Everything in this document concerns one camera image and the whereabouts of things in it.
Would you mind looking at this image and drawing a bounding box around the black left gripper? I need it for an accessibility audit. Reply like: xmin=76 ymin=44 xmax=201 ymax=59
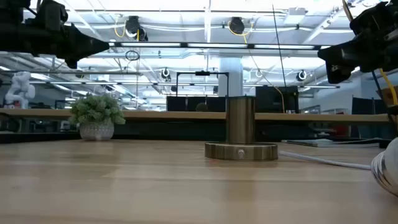
xmin=0 ymin=0 xmax=110 ymax=70

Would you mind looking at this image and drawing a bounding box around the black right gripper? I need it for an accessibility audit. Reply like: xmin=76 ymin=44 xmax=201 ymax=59
xmin=317 ymin=0 xmax=398 ymax=85

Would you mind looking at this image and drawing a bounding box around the white lightbulb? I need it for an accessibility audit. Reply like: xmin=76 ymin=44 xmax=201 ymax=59
xmin=370 ymin=136 xmax=398 ymax=198

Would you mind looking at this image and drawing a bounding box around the brown cardboard box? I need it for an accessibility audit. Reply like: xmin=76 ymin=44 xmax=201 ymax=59
xmin=376 ymin=86 xmax=398 ymax=107

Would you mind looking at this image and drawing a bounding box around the thin black pole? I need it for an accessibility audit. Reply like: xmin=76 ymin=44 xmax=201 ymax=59
xmin=272 ymin=4 xmax=287 ymax=88

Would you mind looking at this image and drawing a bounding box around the green plant in white pot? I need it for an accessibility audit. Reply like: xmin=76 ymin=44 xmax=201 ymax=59
xmin=68 ymin=94 xmax=127 ymax=142

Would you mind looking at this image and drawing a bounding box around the tall black monitor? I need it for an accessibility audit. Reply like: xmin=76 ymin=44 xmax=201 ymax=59
xmin=255 ymin=85 xmax=300 ymax=114

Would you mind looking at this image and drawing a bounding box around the white robot figure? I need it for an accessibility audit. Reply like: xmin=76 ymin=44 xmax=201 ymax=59
xmin=4 ymin=71 xmax=36 ymax=110

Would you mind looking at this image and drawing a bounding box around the flat grey laptop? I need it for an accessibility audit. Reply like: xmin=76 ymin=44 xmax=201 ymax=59
xmin=280 ymin=138 xmax=393 ymax=149

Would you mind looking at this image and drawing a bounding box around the long wooden ledge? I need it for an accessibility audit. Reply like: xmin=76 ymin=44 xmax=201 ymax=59
xmin=0 ymin=108 xmax=391 ymax=123

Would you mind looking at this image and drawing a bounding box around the white building column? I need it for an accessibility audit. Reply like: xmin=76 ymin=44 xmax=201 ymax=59
xmin=218 ymin=57 xmax=244 ymax=98

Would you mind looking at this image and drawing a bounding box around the wide black monitor row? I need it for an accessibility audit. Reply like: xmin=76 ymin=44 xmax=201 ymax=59
xmin=165 ymin=95 xmax=227 ymax=113

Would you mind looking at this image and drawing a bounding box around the brass lamp socket base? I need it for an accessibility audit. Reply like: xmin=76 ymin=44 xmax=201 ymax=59
xmin=204 ymin=96 xmax=279 ymax=162

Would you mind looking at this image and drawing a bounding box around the long ceiling light strip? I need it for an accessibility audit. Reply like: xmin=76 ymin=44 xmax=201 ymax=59
xmin=108 ymin=41 xmax=331 ymax=51

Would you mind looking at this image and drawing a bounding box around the black ceiling cable reel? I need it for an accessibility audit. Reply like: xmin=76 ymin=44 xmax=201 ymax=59
xmin=228 ymin=16 xmax=246 ymax=35
xmin=125 ymin=15 xmax=149 ymax=42

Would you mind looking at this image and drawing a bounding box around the yellow robot cable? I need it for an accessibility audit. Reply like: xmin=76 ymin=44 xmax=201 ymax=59
xmin=379 ymin=68 xmax=398 ymax=106

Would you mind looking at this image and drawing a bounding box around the white lamp power cable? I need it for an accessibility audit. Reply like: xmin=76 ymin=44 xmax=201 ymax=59
xmin=278 ymin=150 xmax=373 ymax=171

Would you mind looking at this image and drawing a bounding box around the black camera gantry frame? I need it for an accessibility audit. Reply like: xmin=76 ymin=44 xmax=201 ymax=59
xmin=175 ymin=70 xmax=230 ymax=98

